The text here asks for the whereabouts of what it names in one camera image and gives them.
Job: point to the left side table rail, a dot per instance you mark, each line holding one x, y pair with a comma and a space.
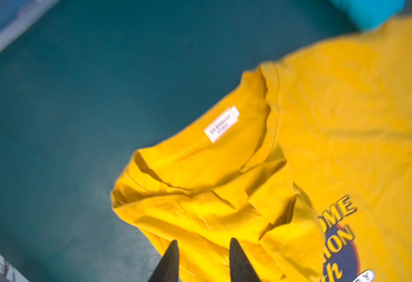
16, 17

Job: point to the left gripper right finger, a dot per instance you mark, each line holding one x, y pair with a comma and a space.
241, 270

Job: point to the yellow printed t-shirt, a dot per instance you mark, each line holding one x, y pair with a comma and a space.
307, 163

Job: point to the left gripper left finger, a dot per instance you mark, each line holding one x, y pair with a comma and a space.
167, 269

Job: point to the folded teal t-shirt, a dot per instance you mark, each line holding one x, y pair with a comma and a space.
368, 14

